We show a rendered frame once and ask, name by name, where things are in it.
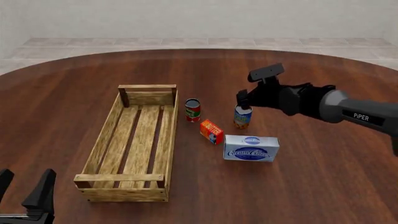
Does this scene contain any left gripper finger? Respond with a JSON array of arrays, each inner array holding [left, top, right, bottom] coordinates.
[[0, 168, 15, 200], [21, 168, 58, 213]]

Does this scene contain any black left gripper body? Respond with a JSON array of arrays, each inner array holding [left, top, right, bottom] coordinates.
[[0, 208, 56, 224]]

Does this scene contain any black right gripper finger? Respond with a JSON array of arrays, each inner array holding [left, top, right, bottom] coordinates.
[[236, 89, 252, 111]]

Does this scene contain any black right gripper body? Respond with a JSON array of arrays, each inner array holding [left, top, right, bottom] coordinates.
[[248, 80, 282, 110]]

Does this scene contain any alphabet soup tin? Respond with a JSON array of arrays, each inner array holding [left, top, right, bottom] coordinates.
[[233, 104, 253, 131]]

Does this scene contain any wooden slat tray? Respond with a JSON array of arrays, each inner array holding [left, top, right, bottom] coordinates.
[[73, 84, 180, 203]]

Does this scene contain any small flat plate on stalk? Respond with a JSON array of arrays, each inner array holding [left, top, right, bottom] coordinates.
[[248, 62, 285, 88]]

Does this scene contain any orange butter box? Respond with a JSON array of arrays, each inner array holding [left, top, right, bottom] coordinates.
[[200, 119, 224, 146]]

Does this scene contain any red tomato sauce tin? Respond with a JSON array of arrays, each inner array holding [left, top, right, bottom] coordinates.
[[185, 98, 201, 123]]

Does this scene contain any white cream cheese box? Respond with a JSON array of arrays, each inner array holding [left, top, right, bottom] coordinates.
[[223, 134, 280, 165]]

